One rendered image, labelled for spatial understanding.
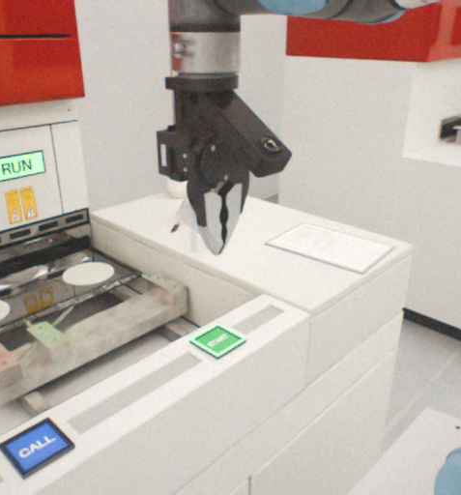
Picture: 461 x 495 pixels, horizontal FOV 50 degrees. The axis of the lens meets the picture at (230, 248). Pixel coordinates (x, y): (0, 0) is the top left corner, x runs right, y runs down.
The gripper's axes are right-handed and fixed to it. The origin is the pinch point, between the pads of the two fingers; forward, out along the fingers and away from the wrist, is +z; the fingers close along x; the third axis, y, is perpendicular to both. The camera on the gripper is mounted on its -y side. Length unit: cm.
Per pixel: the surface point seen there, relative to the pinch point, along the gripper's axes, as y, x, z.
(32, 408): 20.4, 19.0, 26.0
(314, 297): -1.8, -18.8, 14.1
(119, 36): 207, -128, -21
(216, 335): 1.7, -0.6, 14.1
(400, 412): 17, -113, 110
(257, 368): -3.9, -2.9, 18.0
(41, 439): 1.3, 25.3, 14.1
